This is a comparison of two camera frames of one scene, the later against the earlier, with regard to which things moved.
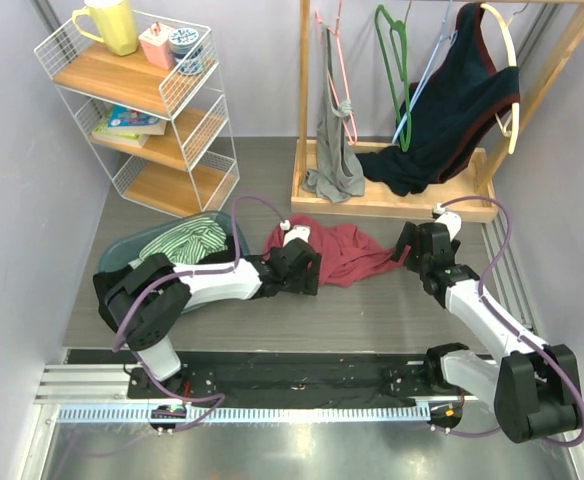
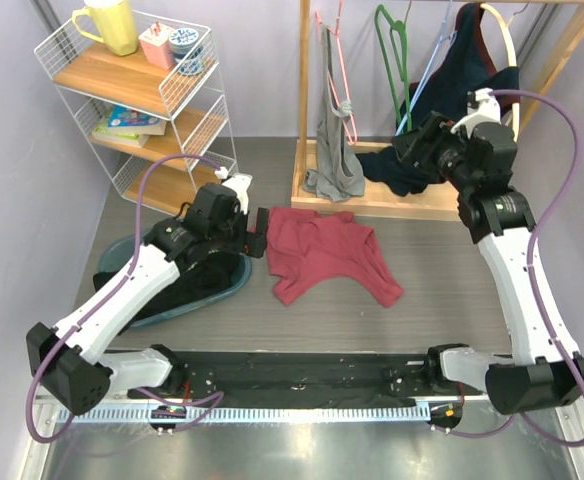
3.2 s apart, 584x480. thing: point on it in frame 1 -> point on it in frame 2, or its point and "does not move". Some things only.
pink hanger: x=347 y=119 does not move
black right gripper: x=398 y=251 -> x=435 y=131
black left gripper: x=308 y=282 -> x=251 y=244
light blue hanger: x=448 y=36 does not move
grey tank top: x=339 y=171 does not move
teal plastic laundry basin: x=125 y=248 does not move
